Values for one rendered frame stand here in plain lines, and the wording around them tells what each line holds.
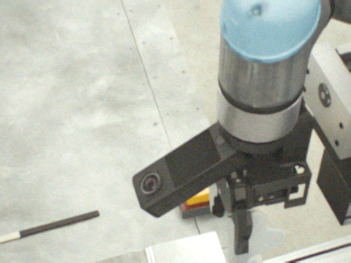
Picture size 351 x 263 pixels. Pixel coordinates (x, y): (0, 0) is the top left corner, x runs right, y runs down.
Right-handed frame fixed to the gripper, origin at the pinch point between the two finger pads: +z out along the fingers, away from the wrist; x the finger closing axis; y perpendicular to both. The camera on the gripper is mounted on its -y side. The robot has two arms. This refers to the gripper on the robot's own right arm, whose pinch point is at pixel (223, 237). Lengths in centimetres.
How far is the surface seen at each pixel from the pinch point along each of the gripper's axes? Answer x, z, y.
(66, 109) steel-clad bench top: 41.7, 20.9, -12.1
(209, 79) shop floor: 115, 101, 36
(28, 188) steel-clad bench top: 28.0, 20.9, -20.0
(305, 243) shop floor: 53, 101, 43
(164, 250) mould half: 7.3, 11.9, -4.9
